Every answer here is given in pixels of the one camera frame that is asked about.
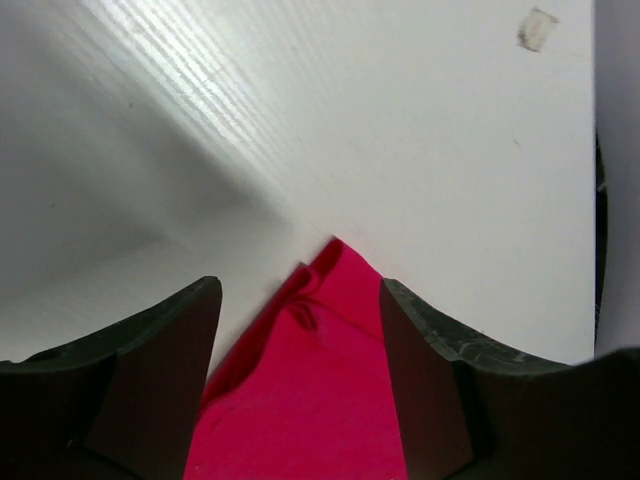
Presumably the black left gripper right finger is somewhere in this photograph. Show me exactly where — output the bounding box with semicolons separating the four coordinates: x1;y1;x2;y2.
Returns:
379;279;639;479

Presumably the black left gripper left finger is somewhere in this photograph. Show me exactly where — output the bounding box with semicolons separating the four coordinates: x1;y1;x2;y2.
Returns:
1;276;222;479

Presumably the red t shirt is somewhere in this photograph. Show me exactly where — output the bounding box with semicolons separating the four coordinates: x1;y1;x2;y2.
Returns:
185;239;407;479

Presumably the small white scrap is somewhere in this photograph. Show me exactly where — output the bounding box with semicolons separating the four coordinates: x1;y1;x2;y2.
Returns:
516;7;560;53

